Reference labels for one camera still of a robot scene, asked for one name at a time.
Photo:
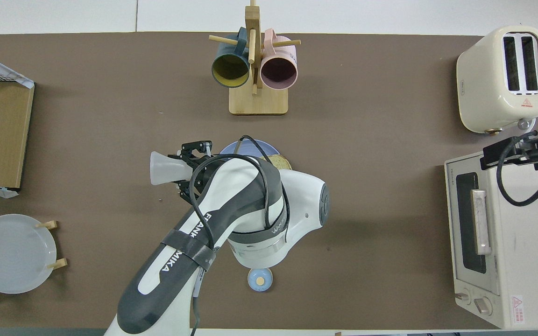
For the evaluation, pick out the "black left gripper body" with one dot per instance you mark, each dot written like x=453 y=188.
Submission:
x=202 y=164

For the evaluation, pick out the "clear squeeze bottle blue cap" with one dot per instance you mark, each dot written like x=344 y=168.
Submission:
x=166 y=168

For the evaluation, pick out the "toasted bread slice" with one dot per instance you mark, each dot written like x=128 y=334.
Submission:
x=282 y=162

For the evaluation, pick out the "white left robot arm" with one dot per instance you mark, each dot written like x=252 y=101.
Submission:
x=306 y=196

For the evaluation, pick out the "blue round plate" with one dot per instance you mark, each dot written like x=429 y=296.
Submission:
x=231 y=148

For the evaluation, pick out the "grey plate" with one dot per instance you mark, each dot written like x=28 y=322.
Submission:
x=12 y=254

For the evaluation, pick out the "cream two-slot toaster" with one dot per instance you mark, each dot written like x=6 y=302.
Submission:
x=484 y=79

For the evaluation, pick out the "wooden mug tree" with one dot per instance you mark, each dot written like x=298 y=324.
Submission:
x=258 y=102

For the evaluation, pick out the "white toaster oven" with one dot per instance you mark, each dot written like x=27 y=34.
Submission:
x=530 y=242

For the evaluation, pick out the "teal mug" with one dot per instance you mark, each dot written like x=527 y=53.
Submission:
x=230 y=70

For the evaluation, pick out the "pink mug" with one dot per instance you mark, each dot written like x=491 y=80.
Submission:
x=278 y=72

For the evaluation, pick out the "brown table mat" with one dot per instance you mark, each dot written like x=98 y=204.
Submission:
x=367 y=210

